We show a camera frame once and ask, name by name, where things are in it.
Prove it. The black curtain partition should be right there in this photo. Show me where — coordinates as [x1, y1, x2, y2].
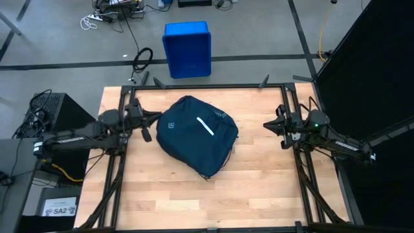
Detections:
[315, 0, 414, 233]

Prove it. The blue plastic bin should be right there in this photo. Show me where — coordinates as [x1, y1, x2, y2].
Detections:
[161, 21, 213, 80]

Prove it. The white paper sign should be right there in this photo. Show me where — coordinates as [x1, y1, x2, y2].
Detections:
[41, 196, 78, 217]

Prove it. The flat black device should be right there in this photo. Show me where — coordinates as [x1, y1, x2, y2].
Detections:
[177, 0, 213, 8]

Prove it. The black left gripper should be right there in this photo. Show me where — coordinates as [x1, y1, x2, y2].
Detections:
[124, 98, 162, 143]

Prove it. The yellow cable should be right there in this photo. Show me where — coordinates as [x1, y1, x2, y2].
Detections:
[38, 157, 84, 183]
[318, 2, 334, 63]

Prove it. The black computer tower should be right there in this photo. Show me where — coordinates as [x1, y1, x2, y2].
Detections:
[19, 93, 96, 182]

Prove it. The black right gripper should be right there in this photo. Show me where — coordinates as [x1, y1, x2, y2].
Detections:
[263, 104, 304, 150]

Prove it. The black box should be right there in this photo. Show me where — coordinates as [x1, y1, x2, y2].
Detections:
[34, 186, 82, 227]

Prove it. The grey desk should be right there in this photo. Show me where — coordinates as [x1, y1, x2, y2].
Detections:
[0, 137, 45, 233]

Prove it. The black cable tangle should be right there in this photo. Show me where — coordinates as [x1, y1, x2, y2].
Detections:
[12, 89, 54, 140]

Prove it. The white cable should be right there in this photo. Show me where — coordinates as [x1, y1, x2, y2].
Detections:
[80, 14, 100, 32]

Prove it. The coiled black cable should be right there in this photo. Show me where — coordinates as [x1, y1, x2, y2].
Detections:
[130, 47, 155, 82]

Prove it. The power strip with cables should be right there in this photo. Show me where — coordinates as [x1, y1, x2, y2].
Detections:
[92, 0, 146, 24]

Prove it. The navy blue backpack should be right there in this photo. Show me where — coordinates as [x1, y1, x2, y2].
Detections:
[156, 94, 239, 180]

